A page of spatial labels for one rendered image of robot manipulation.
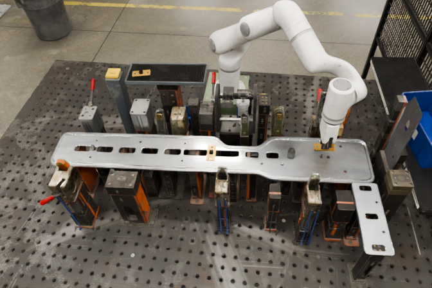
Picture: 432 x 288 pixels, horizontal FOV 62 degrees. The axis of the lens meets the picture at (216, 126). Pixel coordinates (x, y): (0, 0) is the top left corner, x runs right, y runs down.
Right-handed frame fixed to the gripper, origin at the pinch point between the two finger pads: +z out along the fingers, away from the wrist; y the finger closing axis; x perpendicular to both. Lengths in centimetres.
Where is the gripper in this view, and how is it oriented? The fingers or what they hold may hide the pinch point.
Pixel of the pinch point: (325, 143)
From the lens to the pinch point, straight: 150.4
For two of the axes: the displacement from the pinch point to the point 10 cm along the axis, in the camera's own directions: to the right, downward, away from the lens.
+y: -0.8, 7.5, -6.6
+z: 0.5, 6.6, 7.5
